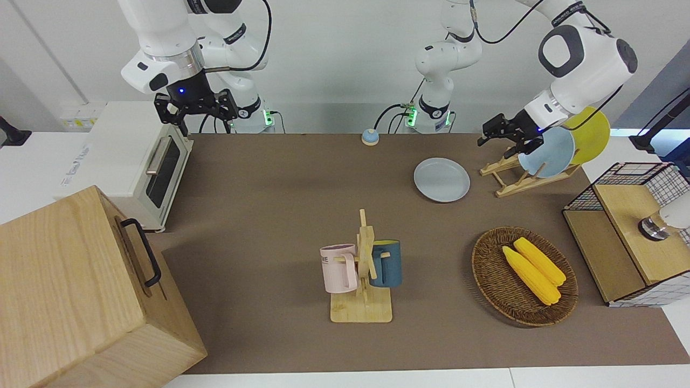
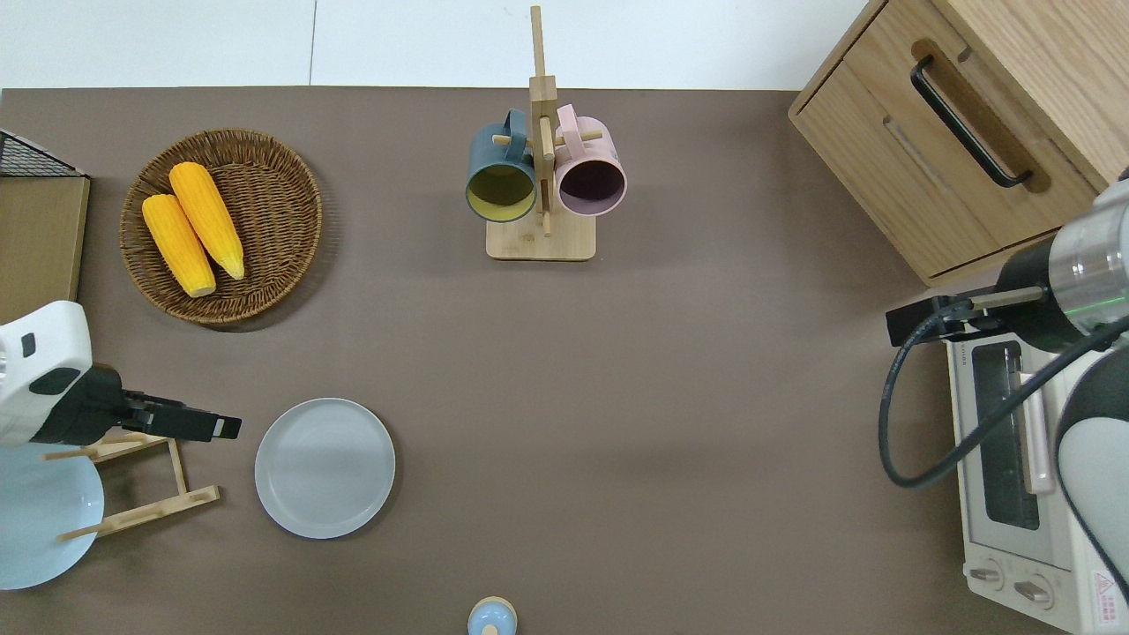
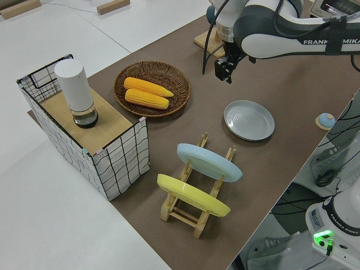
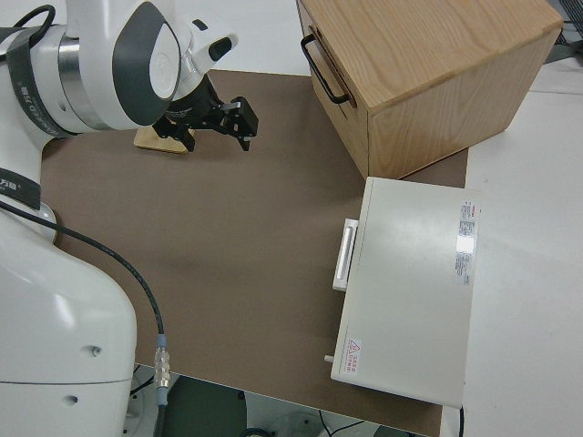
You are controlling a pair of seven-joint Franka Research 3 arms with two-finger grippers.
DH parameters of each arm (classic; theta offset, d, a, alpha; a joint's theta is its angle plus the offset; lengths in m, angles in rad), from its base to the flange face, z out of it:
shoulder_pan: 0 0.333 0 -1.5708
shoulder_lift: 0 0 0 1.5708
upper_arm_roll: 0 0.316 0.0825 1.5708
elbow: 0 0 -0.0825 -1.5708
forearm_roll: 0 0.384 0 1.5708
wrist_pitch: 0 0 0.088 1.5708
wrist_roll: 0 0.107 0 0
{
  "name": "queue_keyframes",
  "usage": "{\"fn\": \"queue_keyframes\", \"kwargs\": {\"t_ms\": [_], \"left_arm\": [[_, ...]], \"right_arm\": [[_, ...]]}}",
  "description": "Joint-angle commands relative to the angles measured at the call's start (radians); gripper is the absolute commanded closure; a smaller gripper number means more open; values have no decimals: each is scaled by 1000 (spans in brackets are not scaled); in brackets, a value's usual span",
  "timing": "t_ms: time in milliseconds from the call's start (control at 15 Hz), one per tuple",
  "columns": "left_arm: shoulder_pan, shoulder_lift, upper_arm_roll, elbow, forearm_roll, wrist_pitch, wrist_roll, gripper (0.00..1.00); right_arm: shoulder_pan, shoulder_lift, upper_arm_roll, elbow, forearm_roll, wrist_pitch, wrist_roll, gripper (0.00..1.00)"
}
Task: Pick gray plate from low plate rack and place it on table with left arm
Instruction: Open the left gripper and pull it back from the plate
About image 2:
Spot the dark teal mug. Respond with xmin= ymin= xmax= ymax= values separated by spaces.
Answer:
xmin=465 ymin=108 xmax=539 ymax=223

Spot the wire basket with grid cloth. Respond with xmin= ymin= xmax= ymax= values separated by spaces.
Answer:
xmin=0 ymin=128 xmax=91 ymax=179

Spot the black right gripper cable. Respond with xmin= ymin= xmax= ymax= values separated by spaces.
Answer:
xmin=879 ymin=300 xmax=1129 ymax=491

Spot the wooden cabinet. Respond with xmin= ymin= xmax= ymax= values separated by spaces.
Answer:
xmin=788 ymin=0 xmax=1129 ymax=288

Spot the black cabinet handle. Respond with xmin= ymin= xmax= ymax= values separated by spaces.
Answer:
xmin=910 ymin=55 xmax=1034 ymax=190

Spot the light wooden board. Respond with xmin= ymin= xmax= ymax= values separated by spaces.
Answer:
xmin=0 ymin=175 xmax=92 ymax=325

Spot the blue call bell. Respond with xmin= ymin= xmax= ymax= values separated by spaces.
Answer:
xmin=467 ymin=597 xmax=519 ymax=635

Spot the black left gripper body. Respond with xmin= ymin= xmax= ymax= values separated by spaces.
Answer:
xmin=34 ymin=364 xmax=144 ymax=446

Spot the large brown table mat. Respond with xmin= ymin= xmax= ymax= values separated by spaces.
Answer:
xmin=0 ymin=86 xmax=1129 ymax=635

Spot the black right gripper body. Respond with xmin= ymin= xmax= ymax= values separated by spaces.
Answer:
xmin=995 ymin=236 xmax=1088 ymax=355

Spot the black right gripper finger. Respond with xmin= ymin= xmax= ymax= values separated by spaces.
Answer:
xmin=886 ymin=296 xmax=973 ymax=330
xmin=888 ymin=317 xmax=1003 ymax=347

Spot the pink mug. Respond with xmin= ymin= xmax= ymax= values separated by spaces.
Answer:
xmin=553 ymin=104 xmax=628 ymax=218

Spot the light blue plate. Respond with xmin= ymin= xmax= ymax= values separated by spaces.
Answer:
xmin=0 ymin=444 xmax=105 ymax=591

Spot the yellow corn cob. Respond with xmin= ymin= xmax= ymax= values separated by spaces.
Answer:
xmin=168 ymin=161 xmax=246 ymax=281
xmin=141 ymin=194 xmax=218 ymax=298

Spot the brown wicker basket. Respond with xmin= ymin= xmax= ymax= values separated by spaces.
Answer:
xmin=119 ymin=129 xmax=324 ymax=325

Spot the white toaster oven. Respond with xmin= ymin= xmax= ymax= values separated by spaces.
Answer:
xmin=946 ymin=338 xmax=1129 ymax=635

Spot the wooden mug tree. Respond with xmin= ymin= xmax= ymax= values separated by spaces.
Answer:
xmin=485 ymin=4 xmax=606 ymax=262

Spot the wooden plate rack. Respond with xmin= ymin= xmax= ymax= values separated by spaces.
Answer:
xmin=44 ymin=430 xmax=221 ymax=542

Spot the gray plate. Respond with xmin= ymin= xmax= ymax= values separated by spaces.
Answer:
xmin=255 ymin=398 xmax=396 ymax=540

